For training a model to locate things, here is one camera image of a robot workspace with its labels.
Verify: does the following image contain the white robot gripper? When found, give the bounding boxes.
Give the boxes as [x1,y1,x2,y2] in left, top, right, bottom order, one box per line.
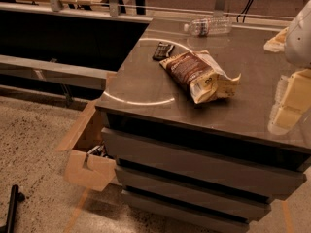
[263,0,311,135]

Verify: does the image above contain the brown chip bag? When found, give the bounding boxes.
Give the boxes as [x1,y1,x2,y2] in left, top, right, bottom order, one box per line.
[159,50,241,104]

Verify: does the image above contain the clear plastic water bottle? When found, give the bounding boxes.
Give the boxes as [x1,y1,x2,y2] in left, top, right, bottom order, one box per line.
[184,17,232,37]

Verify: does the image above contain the grey drawer cabinet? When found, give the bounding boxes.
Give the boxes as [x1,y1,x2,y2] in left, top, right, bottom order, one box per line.
[97,19,311,233]

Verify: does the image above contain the dark snack bar wrapper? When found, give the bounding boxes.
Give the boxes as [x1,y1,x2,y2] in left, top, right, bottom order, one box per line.
[153,42,174,61]

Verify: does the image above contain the open cardboard box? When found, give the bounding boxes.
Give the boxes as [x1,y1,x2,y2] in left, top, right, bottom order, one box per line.
[55,100,116,191]

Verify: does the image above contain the black pole on floor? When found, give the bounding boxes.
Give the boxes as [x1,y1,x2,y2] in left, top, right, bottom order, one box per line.
[0,184,25,233]

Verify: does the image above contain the black hanging cables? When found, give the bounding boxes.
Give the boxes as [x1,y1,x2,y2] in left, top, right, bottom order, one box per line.
[235,0,260,23]

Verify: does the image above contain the grey metal railing frame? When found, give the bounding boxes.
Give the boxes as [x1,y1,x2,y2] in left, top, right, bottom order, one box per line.
[0,0,151,99]

